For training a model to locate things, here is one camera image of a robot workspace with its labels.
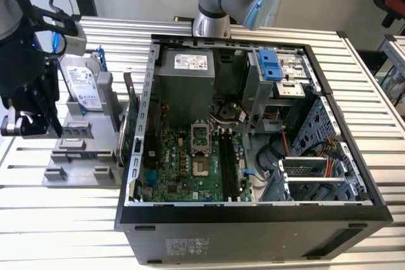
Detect metal socket cover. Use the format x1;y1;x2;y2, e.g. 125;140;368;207
190;120;212;154

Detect RAM slot with white latches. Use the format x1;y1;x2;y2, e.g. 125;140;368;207
222;128;234;202
230;128;241;202

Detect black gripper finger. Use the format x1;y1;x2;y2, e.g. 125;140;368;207
31;76;63;140

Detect black silver camera bracket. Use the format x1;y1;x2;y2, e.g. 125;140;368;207
0;107;48;140

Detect CPU socket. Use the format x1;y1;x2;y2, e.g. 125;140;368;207
192;155;212;178

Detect black open PC case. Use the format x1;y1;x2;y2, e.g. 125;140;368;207
113;33;394;266

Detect perforated metal disk bay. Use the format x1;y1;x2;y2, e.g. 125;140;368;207
261;94;371;204

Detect grey metal drive cage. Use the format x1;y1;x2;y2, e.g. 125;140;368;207
242;47;317;133

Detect thick black data cable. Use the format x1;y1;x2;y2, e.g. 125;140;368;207
255;138;285;178

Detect red yellow power wires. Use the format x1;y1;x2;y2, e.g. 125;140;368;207
322;137;344;178

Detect orange power wires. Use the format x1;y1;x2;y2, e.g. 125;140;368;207
264;110;289;159

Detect blue header connector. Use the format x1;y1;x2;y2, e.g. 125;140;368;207
145;170;159;187

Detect grey parts rack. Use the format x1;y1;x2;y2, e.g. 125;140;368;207
42;73;127;189

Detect blue plastic drive latch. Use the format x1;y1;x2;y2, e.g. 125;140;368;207
258;49;282;82

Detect green motherboard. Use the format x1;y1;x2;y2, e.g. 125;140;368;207
139;126;254;203

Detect grey power supply unit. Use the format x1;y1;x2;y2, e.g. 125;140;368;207
153;47;216;127

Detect white side cart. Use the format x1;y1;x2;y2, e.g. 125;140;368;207
375;34;405;106

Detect green graphics card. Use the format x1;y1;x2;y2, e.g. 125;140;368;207
115;67;142;169

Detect silver hard disk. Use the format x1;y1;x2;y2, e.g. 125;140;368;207
61;57;104;112

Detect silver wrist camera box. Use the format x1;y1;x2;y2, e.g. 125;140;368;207
63;18;87;58

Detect black cable with blue tab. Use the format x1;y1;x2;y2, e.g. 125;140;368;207
242;168;273;179

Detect thin metal locking lever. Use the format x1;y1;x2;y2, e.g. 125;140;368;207
207;117;213;154

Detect black and red chair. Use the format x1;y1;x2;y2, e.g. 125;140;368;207
372;0;405;35

